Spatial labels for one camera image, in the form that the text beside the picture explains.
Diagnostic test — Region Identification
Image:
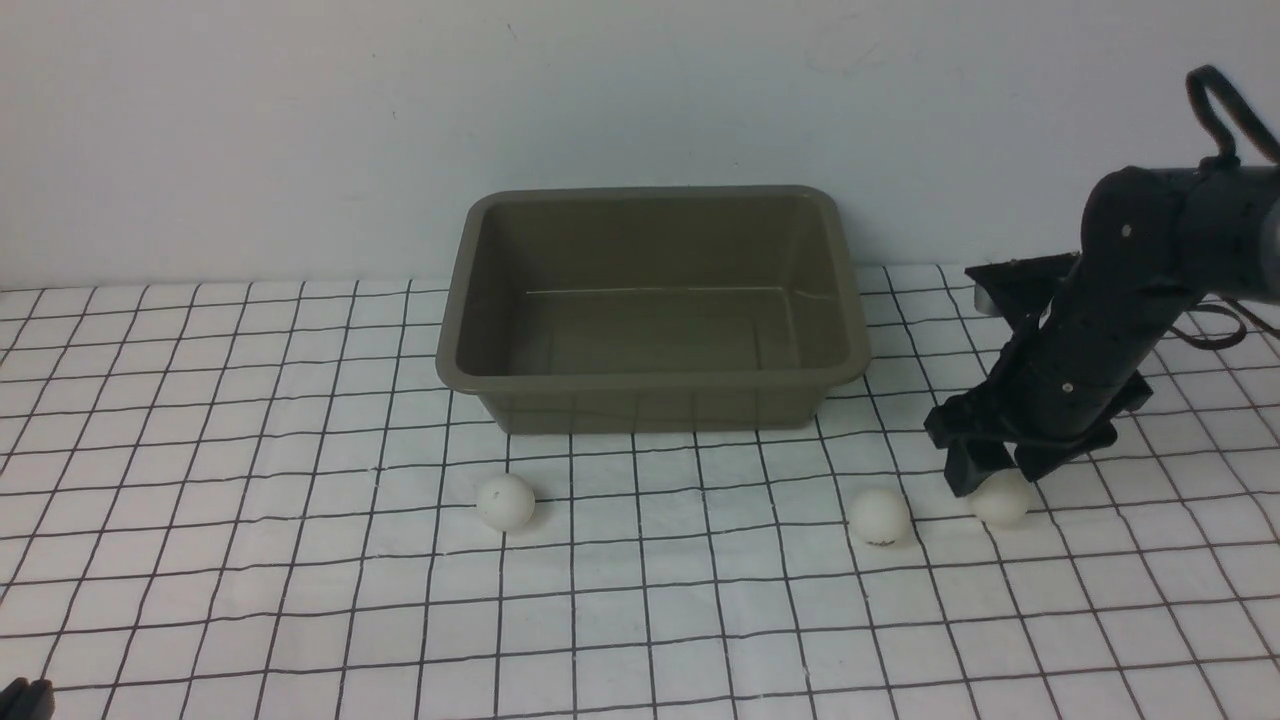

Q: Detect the white grid-pattern tablecloth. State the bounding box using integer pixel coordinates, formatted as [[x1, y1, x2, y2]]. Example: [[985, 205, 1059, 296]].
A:
[[1, 266, 1279, 719]]

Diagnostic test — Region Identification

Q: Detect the olive green plastic bin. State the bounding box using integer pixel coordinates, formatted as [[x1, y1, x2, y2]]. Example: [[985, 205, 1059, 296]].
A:
[[436, 184, 873, 436]]

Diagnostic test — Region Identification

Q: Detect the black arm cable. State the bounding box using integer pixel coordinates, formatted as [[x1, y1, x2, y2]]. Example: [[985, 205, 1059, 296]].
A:
[[1185, 65, 1280, 170]]

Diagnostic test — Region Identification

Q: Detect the plain white ping-pong ball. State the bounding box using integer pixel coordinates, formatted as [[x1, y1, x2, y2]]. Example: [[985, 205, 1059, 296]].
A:
[[966, 468, 1034, 527]]

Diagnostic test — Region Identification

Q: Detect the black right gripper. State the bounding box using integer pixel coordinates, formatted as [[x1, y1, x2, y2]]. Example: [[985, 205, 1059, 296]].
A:
[[924, 252, 1153, 498]]

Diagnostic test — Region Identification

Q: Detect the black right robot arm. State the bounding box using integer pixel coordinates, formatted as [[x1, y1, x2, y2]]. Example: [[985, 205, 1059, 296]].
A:
[[924, 167, 1277, 498]]

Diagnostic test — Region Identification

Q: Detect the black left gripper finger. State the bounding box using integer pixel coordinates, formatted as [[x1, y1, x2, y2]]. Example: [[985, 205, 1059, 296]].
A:
[[0, 678, 55, 720]]

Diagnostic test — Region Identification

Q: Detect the white ping-pong ball with logo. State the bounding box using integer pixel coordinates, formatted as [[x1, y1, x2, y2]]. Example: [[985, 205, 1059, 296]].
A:
[[847, 487, 913, 547]]

